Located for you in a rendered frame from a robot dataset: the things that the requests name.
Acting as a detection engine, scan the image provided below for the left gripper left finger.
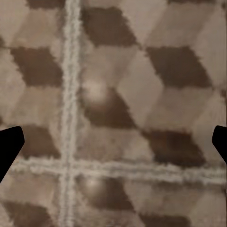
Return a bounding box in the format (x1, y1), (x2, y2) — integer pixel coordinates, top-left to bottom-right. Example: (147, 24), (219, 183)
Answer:
(0, 126), (25, 182)

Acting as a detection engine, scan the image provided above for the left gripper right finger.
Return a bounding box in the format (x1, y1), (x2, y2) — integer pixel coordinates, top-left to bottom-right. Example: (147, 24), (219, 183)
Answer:
(212, 126), (227, 164)

